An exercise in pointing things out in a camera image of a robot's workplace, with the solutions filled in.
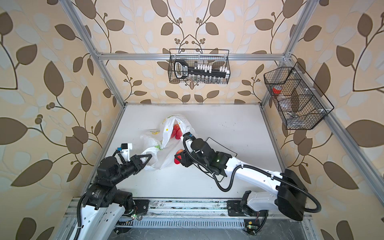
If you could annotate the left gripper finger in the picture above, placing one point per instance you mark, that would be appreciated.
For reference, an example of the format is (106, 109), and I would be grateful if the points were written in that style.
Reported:
(142, 164)
(145, 157)

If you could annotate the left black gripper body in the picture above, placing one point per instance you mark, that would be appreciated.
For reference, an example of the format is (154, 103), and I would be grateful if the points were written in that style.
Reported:
(133, 165)

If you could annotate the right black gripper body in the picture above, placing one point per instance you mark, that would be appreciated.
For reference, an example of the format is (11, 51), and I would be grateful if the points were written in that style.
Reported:
(189, 159)

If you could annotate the red fake apple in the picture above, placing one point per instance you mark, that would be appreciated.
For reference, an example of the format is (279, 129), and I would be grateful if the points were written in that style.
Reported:
(178, 157)

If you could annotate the white plastic bag fruit print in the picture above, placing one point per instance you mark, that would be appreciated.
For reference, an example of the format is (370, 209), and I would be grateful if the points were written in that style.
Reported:
(161, 144)

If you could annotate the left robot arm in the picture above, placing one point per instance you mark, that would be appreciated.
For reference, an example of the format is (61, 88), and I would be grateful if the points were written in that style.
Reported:
(102, 205)

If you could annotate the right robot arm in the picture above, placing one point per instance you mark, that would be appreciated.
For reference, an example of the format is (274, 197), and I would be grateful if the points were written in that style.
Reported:
(282, 192)

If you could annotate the red fake fruit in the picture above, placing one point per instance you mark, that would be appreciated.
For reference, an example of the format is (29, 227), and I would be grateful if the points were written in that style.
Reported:
(178, 135)
(175, 129)

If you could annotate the white tray black rim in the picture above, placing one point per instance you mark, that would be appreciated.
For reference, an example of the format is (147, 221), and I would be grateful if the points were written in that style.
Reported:
(222, 150)

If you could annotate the red item in right basket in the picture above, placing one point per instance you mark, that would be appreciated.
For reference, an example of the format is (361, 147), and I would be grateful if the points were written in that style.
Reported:
(277, 90)

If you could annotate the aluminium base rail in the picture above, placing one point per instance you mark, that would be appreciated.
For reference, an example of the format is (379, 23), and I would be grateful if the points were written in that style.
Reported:
(177, 214)

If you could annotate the black handled tool in basket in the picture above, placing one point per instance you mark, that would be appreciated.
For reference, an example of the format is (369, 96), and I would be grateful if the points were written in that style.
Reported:
(182, 70)

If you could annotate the back black wire basket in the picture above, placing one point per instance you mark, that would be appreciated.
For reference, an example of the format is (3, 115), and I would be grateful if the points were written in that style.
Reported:
(216, 57)

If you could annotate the black wire basket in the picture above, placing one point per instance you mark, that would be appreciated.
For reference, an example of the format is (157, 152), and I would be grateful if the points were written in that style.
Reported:
(301, 104)
(216, 57)

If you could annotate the right black wire basket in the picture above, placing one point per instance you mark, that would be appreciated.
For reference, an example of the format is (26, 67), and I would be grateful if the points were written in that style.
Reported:
(301, 104)

